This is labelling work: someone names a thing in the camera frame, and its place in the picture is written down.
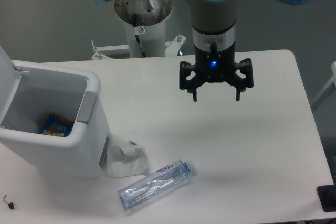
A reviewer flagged white trash can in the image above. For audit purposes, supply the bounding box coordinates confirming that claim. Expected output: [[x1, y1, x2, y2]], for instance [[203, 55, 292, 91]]
[[1, 51, 109, 178]]

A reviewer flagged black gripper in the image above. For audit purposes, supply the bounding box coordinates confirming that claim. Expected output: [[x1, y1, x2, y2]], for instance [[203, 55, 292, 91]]
[[179, 43, 254, 102]]

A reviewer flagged clear plastic water bottle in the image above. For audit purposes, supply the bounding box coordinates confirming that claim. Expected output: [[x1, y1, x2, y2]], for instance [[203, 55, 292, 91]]
[[118, 159, 195, 210]]

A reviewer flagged black device at table edge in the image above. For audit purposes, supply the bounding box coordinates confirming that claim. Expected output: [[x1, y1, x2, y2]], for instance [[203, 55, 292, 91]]
[[317, 185, 335, 212]]

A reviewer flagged white plastic bag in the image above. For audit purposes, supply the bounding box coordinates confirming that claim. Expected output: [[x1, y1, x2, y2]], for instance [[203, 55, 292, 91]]
[[107, 134, 148, 178]]

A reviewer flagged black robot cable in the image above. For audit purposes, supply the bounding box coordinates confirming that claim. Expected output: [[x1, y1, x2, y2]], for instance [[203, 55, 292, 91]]
[[132, 13, 147, 58]]

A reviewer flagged white frame at right edge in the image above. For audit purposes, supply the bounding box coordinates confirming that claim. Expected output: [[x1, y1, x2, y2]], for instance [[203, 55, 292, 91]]
[[310, 61, 335, 112]]

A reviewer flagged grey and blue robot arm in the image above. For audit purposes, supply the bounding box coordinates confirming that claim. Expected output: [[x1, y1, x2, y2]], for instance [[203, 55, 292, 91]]
[[95, 0, 254, 96]]

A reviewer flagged small black metal key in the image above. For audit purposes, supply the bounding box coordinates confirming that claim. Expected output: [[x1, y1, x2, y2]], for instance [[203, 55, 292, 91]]
[[2, 195, 16, 210]]

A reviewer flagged blue snack wrapper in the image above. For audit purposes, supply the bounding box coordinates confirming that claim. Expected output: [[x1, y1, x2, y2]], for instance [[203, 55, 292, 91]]
[[40, 113, 74, 137]]

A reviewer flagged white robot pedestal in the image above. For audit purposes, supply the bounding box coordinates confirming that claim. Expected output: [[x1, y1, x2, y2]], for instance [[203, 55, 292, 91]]
[[90, 0, 187, 61]]

